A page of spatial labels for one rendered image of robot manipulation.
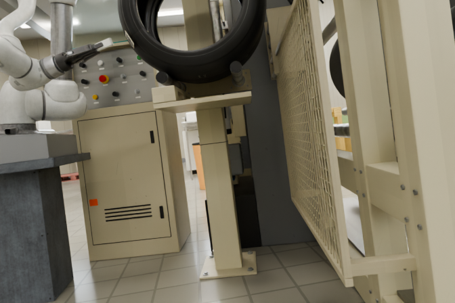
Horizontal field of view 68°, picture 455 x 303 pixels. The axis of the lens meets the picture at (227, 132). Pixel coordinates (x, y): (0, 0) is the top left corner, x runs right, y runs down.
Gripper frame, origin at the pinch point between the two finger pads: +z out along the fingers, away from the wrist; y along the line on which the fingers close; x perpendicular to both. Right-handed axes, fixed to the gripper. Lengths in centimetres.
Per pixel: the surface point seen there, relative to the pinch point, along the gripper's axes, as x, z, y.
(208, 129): 47, 24, 26
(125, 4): -5.8, 16.9, -11.9
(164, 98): 32.0, 16.9, -11.1
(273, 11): 9, 72, 19
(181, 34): -250, -28, 757
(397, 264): 94, 60, -59
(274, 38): 21, 68, 19
